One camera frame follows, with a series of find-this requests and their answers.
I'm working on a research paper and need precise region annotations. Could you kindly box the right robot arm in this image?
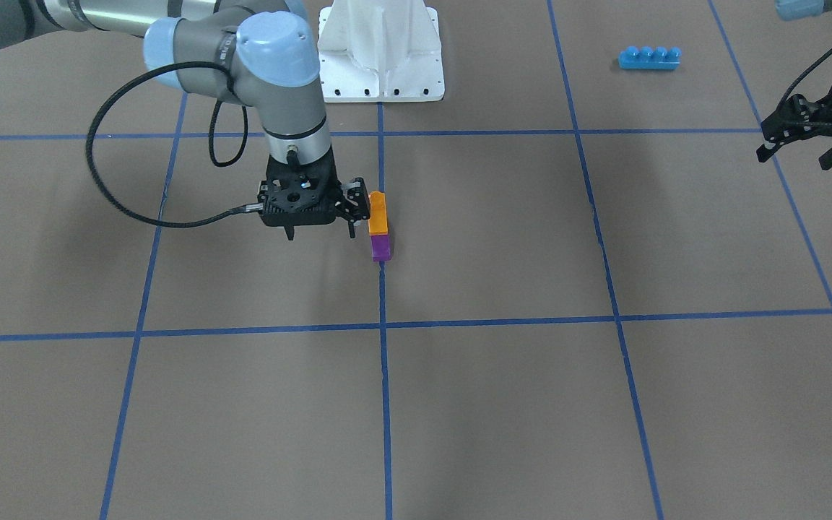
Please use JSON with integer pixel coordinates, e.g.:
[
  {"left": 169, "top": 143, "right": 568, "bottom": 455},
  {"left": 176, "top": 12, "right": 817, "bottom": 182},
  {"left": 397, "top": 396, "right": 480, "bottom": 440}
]
[{"left": 0, "top": 1, "right": 371, "bottom": 239}]

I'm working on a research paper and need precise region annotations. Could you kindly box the orange trapezoid block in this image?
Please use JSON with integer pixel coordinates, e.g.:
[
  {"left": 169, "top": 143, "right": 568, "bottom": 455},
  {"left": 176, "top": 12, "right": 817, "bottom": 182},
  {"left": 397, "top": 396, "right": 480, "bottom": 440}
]
[{"left": 368, "top": 191, "right": 389, "bottom": 236}]

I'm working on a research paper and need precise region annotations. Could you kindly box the purple trapezoid block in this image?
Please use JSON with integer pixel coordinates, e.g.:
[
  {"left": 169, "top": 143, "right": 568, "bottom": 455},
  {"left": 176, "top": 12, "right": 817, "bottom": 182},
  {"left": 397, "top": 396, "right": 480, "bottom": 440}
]
[{"left": 370, "top": 234, "right": 392, "bottom": 262}]

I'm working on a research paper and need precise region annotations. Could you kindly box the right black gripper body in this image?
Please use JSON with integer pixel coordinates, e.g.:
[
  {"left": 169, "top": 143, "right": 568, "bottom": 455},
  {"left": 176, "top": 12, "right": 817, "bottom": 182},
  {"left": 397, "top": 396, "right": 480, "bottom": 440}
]
[{"left": 258, "top": 149, "right": 343, "bottom": 228}]

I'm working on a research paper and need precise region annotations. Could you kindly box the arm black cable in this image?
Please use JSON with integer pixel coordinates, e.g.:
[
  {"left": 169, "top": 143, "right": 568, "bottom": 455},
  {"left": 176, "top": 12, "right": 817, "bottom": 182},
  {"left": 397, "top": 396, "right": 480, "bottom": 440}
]
[
  {"left": 777, "top": 14, "right": 832, "bottom": 116},
  {"left": 85, "top": 61, "right": 265, "bottom": 229}
]

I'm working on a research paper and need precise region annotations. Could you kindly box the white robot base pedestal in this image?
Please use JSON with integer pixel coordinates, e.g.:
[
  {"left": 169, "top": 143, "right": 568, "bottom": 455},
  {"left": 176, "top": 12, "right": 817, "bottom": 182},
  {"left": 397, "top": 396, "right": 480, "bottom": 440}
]
[{"left": 316, "top": 1, "right": 446, "bottom": 103}]

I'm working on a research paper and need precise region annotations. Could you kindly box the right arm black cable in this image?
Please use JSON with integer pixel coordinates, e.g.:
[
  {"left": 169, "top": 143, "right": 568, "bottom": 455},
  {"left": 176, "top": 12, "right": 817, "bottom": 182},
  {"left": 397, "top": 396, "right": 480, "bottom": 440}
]
[{"left": 85, "top": 61, "right": 265, "bottom": 229}]

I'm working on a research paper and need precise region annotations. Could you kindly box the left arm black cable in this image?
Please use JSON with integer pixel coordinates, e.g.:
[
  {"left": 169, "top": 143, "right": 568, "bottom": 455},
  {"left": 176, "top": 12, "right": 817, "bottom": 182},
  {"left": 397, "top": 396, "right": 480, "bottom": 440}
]
[{"left": 777, "top": 14, "right": 832, "bottom": 116}]

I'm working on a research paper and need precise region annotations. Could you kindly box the long blue four-stud brick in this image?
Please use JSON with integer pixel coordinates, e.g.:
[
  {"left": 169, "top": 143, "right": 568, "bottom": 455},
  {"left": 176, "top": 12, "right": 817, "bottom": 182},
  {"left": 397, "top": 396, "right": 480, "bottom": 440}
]
[{"left": 617, "top": 45, "right": 683, "bottom": 70}]

